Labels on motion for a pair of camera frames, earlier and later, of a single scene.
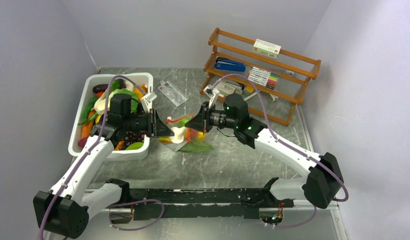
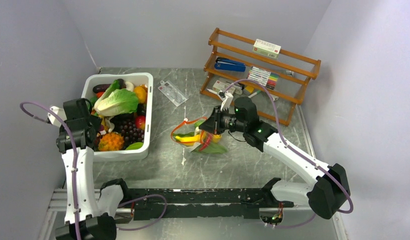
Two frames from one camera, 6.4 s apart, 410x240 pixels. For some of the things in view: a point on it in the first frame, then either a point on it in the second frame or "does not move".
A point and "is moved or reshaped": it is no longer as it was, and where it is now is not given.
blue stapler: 224,63 does not move
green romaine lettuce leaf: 196,147 to 211,147
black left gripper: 159,131 to 95,121
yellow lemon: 201,137 to 216,138
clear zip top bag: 185,139 is moved or reshaped
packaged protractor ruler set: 173,93 does not move
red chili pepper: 188,139 to 207,138
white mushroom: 179,136 to 130,86
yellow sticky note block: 249,88 does not move
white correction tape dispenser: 238,89 does not move
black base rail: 149,204 does not move
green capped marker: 254,94 does not move
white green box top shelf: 262,47 does not move
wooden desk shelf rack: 272,81 does not move
